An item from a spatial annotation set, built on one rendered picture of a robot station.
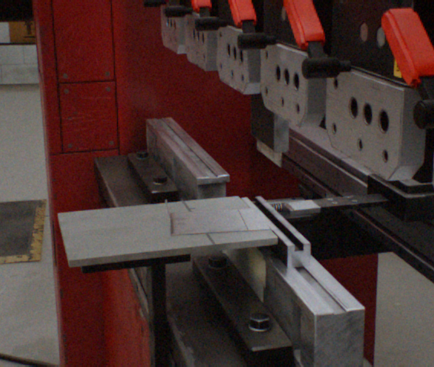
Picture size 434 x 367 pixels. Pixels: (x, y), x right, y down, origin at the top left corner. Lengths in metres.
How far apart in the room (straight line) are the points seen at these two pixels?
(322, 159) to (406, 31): 0.98
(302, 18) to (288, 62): 0.14
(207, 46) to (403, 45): 0.67
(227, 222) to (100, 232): 0.17
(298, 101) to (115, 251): 0.31
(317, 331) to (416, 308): 2.32
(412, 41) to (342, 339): 0.45
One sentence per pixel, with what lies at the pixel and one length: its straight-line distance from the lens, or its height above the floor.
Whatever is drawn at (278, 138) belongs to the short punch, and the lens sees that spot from 1.04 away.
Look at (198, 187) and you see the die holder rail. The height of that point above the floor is 0.95.
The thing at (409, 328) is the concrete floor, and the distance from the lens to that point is 3.07.
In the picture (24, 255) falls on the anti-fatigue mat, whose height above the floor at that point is 0.02.
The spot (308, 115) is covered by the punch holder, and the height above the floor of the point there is 1.19.
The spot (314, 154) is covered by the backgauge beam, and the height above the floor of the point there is 0.97.
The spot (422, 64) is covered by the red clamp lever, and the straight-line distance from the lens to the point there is 0.55.
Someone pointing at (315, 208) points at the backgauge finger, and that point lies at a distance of 1.13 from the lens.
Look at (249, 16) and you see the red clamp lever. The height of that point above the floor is 1.28.
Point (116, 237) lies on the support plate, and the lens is 1.04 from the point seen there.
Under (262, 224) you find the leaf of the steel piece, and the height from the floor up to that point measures 1.00.
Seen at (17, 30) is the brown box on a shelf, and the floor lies 1.03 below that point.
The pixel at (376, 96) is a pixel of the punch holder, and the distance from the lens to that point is 0.67.
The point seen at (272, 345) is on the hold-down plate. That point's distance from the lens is 0.97.
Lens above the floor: 1.36
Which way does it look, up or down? 17 degrees down
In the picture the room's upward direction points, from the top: 1 degrees counter-clockwise
